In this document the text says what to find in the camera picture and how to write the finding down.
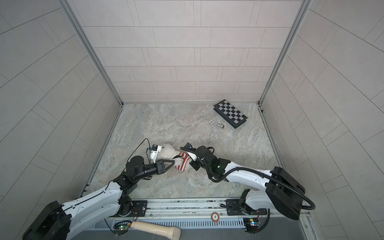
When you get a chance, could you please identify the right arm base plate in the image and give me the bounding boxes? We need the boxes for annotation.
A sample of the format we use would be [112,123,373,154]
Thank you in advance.
[220,199,268,216]

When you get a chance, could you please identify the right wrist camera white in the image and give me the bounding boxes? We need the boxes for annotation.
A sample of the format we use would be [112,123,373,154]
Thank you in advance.
[184,143,198,161]

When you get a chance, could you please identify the white teddy bear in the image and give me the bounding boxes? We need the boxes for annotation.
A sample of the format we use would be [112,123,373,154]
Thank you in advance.
[157,144,193,172]

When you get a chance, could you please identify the red white striped sweater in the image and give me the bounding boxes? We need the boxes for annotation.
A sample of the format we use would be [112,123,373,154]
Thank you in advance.
[173,152,192,172]

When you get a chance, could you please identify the aluminium front rail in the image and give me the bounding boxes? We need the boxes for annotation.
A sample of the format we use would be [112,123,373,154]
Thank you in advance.
[59,196,313,230]

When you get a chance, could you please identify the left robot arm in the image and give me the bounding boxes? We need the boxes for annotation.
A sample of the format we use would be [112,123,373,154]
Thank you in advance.
[22,156,175,240]

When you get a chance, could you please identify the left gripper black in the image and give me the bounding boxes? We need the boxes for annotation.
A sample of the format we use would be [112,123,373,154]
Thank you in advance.
[132,161,175,183]

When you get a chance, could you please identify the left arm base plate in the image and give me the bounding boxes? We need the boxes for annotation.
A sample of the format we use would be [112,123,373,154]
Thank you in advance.
[115,200,148,218]

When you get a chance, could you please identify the left green circuit board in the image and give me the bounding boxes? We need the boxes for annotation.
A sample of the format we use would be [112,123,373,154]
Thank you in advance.
[113,221,132,236]

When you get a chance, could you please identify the right green circuit board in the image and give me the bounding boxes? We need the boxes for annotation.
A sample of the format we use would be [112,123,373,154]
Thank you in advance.
[243,218,260,234]

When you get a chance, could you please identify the round red white sticker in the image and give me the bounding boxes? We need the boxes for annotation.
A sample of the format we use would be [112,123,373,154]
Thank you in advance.
[211,212,220,223]

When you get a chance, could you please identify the green circuit board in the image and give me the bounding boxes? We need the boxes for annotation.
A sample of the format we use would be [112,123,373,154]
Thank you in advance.
[113,221,132,236]
[243,218,260,234]

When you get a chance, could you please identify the black white checkerboard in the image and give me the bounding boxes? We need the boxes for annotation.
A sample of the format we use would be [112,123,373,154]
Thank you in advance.
[214,100,248,129]

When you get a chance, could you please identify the beige wooden handle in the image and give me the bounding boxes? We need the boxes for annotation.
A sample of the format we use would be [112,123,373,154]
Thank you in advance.
[130,221,181,240]

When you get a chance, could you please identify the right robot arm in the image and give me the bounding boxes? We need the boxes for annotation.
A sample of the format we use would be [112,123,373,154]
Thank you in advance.
[181,144,316,220]

